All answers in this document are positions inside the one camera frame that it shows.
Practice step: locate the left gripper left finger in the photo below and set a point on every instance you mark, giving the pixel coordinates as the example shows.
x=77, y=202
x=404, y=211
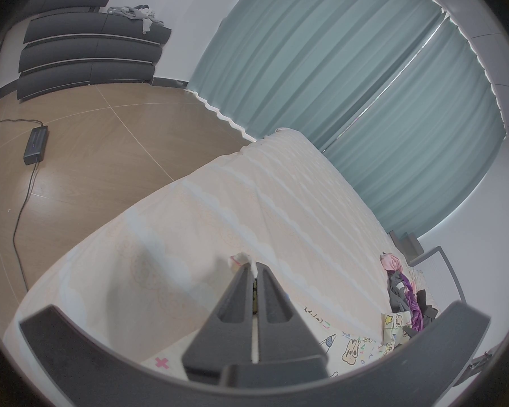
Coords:
x=220, y=337

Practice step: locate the pile of clothes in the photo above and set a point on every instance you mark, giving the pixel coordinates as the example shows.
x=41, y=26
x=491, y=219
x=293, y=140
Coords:
x=396, y=291

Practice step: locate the black power adapter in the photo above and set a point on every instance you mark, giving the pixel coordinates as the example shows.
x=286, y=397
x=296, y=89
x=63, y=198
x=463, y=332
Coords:
x=36, y=144

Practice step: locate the grey white bedside table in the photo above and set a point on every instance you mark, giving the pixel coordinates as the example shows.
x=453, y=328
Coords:
x=407, y=244

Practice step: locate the grey garment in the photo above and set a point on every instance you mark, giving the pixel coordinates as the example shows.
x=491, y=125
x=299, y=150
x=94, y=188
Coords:
x=131, y=13

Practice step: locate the black chest of drawers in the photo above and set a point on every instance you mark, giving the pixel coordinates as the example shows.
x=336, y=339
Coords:
x=89, y=53

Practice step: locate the bed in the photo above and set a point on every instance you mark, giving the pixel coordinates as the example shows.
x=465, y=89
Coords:
x=174, y=227

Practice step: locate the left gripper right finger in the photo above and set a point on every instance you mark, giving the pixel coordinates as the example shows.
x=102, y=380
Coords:
x=288, y=337

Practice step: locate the cream pillow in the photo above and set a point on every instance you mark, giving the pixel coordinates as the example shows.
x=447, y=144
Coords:
x=418, y=278

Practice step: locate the white printed pyjama top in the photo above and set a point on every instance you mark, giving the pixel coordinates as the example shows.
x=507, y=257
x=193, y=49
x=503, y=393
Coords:
x=356, y=350

